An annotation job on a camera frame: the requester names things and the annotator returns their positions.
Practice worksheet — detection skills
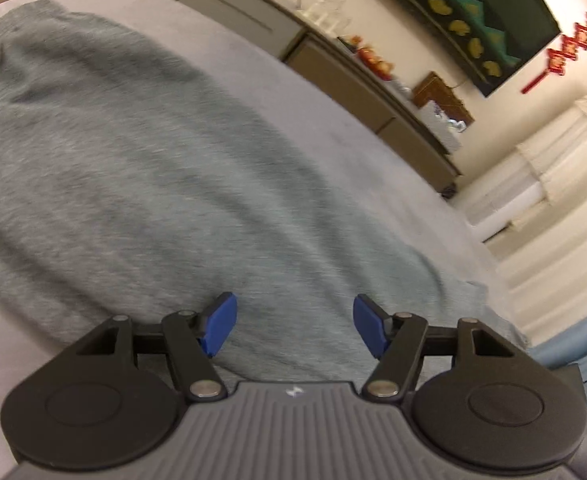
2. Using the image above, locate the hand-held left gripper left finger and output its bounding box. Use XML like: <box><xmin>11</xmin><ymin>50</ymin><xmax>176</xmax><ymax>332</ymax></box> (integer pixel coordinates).
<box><xmin>76</xmin><ymin>292</ymin><xmax>238</xmax><ymax>403</ymax></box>

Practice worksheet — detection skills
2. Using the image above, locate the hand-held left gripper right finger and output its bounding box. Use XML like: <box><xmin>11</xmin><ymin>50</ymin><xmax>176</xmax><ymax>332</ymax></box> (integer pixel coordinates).
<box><xmin>352</xmin><ymin>294</ymin><xmax>518</xmax><ymax>403</ymax></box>

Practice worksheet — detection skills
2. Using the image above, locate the grey knit garment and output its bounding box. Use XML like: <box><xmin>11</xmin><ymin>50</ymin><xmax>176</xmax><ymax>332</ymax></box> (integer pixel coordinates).
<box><xmin>0</xmin><ymin>0</ymin><xmax>530</xmax><ymax>386</ymax></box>

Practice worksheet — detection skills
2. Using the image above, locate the white standing air conditioner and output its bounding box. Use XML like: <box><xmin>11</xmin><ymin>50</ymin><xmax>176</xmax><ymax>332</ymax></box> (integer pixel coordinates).
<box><xmin>466</xmin><ymin>157</ymin><xmax>549</xmax><ymax>244</ymax></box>

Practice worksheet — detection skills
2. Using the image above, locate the white storage basket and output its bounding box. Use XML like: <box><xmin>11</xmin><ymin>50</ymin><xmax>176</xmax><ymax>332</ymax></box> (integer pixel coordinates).
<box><xmin>420</xmin><ymin>101</ymin><xmax>463</xmax><ymax>154</ymax></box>

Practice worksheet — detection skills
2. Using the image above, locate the light blue cloth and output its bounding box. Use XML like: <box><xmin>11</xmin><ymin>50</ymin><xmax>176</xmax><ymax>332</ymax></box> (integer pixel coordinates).
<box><xmin>528</xmin><ymin>300</ymin><xmax>587</xmax><ymax>411</ymax></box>

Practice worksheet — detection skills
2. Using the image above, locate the cream curtain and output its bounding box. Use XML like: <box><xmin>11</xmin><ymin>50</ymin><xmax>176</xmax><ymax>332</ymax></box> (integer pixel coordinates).
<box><xmin>466</xmin><ymin>85</ymin><xmax>587</xmax><ymax>356</ymax></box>

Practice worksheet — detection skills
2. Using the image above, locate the wooden framed board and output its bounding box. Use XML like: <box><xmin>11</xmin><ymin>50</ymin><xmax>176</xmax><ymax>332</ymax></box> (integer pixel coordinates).
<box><xmin>412</xmin><ymin>71</ymin><xmax>475</xmax><ymax>126</ymax></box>

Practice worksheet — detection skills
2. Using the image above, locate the grey and brown sideboard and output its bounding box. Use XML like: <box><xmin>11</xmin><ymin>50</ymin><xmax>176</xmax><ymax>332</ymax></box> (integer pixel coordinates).
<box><xmin>178</xmin><ymin>0</ymin><xmax>462</xmax><ymax>194</ymax></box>

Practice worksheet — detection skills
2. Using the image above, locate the red fruit bowl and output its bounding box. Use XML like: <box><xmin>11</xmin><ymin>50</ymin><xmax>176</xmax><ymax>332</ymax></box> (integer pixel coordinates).
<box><xmin>356</xmin><ymin>46</ymin><xmax>395</xmax><ymax>81</ymax></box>

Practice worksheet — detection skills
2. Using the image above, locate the glass pitcher and cups set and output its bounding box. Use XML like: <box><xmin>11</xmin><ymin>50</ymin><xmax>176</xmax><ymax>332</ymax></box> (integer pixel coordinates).
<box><xmin>303</xmin><ymin>0</ymin><xmax>352</xmax><ymax>32</ymax></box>

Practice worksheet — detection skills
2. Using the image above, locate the red hanging ornament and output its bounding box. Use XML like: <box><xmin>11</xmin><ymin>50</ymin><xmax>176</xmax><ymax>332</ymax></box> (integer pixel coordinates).
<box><xmin>521</xmin><ymin>10</ymin><xmax>587</xmax><ymax>95</ymax></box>

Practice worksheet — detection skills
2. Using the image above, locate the green and black wall tapestry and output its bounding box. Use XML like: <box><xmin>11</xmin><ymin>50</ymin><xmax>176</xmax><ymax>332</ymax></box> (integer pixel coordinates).
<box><xmin>353</xmin><ymin>0</ymin><xmax>562</xmax><ymax>98</ymax></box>

